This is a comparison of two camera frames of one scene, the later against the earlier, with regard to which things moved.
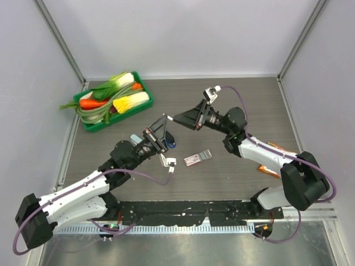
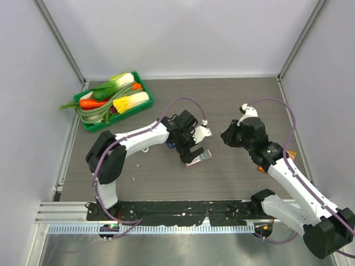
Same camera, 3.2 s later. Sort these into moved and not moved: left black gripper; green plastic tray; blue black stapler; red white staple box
Moved: left black gripper
Not moved: blue black stapler; red white staple box; green plastic tray
